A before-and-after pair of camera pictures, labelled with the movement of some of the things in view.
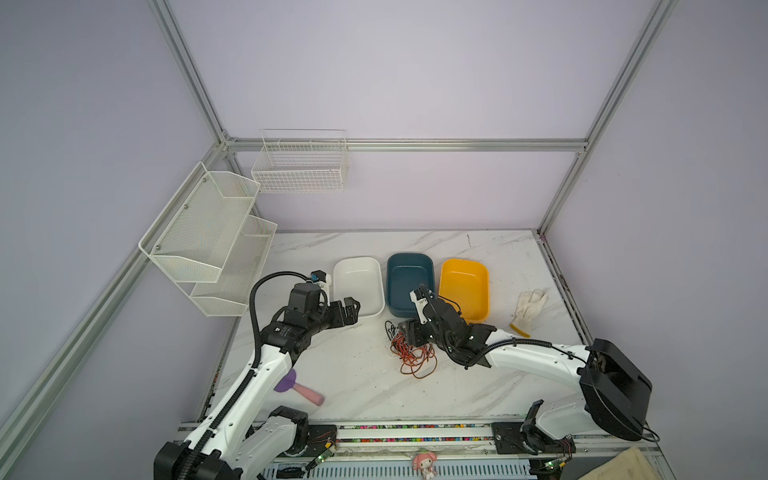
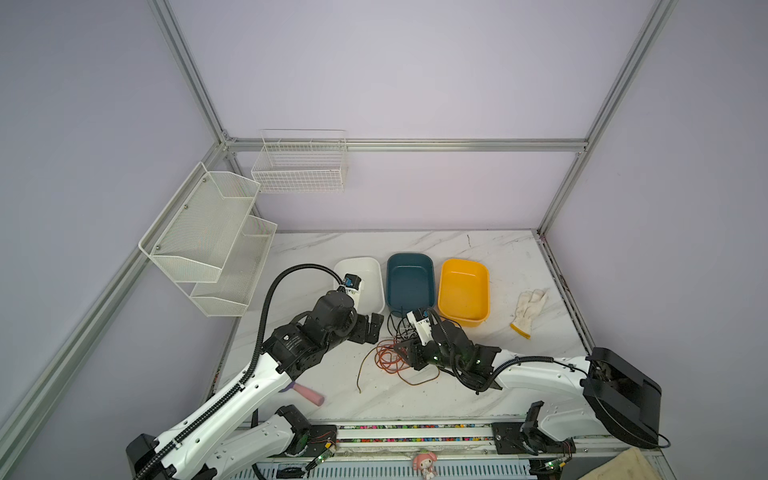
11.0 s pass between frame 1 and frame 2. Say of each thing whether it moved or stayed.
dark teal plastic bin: stayed
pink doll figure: stayed
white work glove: stayed
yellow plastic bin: stayed
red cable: moved
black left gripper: moved
